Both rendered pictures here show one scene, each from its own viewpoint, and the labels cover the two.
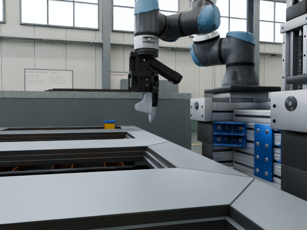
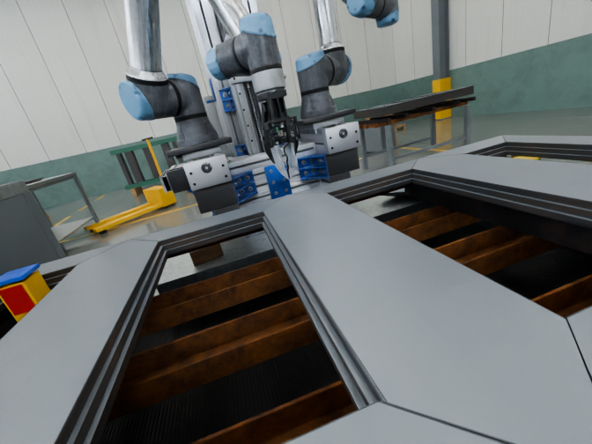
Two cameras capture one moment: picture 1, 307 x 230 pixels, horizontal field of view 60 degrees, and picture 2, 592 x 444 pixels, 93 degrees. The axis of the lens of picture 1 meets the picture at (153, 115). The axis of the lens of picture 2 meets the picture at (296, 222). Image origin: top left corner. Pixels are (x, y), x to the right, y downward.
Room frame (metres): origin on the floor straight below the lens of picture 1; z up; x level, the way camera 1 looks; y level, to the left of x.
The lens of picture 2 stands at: (0.80, 0.76, 1.06)
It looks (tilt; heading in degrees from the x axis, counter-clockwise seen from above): 21 degrees down; 271
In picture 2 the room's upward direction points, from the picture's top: 13 degrees counter-clockwise
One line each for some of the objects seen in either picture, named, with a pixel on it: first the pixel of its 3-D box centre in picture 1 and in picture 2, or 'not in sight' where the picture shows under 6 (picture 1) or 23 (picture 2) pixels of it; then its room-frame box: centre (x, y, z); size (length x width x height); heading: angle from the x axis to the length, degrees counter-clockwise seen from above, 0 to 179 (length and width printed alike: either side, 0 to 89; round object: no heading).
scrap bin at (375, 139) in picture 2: not in sight; (375, 136); (-1.06, -5.25, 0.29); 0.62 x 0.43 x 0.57; 122
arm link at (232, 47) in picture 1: (238, 48); (182, 96); (1.12, -0.36, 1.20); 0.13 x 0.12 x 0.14; 55
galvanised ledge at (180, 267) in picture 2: not in sight; (339, 219); (0.66, -0.23, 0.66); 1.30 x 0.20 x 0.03; 13
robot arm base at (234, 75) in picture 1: (240, 75); (195, 129); (1.12, -0.36, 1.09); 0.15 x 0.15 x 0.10
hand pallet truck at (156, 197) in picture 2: not in sight; (122, 182); (3.59, -4.00, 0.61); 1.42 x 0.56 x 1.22; 51
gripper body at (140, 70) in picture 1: (144, 72); (277, 119); (0.81, 0.03, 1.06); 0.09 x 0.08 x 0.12; 103
